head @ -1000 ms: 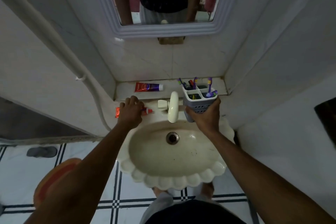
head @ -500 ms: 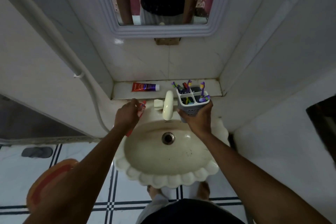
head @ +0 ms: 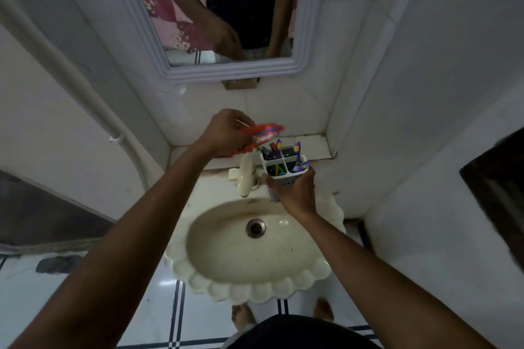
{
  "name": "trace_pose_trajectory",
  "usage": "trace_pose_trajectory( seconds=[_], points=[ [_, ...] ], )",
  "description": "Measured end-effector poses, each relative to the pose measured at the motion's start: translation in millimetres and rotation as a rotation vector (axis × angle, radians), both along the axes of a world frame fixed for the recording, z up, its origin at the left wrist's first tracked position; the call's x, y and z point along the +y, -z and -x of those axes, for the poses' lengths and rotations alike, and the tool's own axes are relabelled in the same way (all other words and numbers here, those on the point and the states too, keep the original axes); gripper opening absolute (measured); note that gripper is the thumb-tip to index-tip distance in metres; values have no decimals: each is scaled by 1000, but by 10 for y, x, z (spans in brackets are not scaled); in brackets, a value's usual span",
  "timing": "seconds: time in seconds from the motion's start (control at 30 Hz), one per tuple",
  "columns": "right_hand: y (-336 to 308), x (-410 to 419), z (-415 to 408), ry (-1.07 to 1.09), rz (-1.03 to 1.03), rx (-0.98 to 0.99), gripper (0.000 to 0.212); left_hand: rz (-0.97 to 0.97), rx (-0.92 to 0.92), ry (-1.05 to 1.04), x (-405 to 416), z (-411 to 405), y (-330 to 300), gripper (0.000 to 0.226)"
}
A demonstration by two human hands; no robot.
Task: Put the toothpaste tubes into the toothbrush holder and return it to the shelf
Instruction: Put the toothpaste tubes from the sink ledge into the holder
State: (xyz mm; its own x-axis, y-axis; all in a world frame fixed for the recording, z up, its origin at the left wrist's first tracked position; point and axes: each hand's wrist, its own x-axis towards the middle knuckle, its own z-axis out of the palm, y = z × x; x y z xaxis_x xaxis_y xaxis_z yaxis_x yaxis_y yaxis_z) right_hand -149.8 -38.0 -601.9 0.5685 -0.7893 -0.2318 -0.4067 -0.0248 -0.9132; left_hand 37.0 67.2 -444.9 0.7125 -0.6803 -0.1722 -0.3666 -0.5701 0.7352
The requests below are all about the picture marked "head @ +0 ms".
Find person's left hand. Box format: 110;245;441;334
203;109;257;157

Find person's right hand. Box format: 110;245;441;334
266;166;317;221

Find red toothpaste tube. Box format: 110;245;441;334
229;123;285;157

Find white toothbrush holder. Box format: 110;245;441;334
260;144;310;203

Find person's left forearm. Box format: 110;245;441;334
8;142;219;349

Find person's right forearm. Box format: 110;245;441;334
301;212;497;349

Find cream faucet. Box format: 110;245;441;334
228;148;263;198

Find wooden block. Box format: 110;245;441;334
222;78;258;91

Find metal sink drain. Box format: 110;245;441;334
246;219;267;239

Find cream scalloped sink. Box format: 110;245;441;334
165;168;347;305

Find white framed mirror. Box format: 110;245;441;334
92;0;329;84

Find person's right foot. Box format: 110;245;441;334
313;297;335;323

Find person's foot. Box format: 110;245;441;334
313;297;335;323
231;303;257;331

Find person's left foot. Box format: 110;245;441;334
231;303;257;331

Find person's dark clothing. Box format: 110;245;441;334
220;314;385;349

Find white wall pipe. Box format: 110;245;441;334
0;0;150;191

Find dark window frame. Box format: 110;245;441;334
459;127;524;272

